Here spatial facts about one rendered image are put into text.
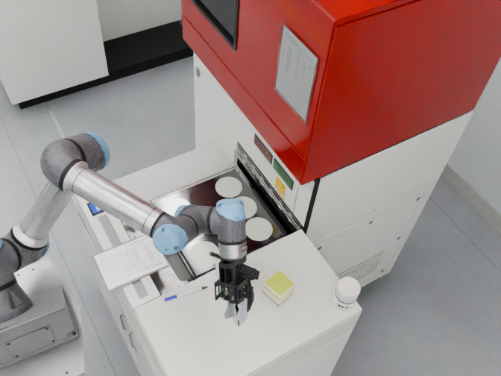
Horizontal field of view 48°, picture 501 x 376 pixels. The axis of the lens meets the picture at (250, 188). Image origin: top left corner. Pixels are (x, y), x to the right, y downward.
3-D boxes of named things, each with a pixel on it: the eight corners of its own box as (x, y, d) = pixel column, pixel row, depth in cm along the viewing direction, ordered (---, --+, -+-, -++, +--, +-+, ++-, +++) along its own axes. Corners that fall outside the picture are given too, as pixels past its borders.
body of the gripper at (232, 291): (214, 302, 150) (211, 260, 148) (229, 289, 158) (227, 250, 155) (239, 306, 147) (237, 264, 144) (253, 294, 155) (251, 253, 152)
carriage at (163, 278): (141, 217, 204) (140, 212, 202) (186, 296, 186) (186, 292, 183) (121, 226, 201) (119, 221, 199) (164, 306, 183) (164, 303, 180)
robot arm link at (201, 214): (165, 212, 146) (203, 215, 142) (184, 200, 156) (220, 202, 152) (167, 240, 148) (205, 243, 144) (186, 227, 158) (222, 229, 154)
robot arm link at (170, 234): (24, 139, 142) (186, 230, 132) (53, 131, 152) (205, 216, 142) (16, 177, 146) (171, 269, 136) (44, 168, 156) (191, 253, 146)
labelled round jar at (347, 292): (345, 287, 179) (351, 272, 171) (358, 304, 175) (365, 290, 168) (327, 297, 176) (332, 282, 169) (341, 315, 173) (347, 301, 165)
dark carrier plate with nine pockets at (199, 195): (235, 170, 215) (235, 168, 215) (282, 236, 198) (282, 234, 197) (153, 204, 203) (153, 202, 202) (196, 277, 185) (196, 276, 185)
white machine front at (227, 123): (199, 110, 245) (198, 33, 214) (302, 248, 204) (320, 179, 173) (193, 112, 244) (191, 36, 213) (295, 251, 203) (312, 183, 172)
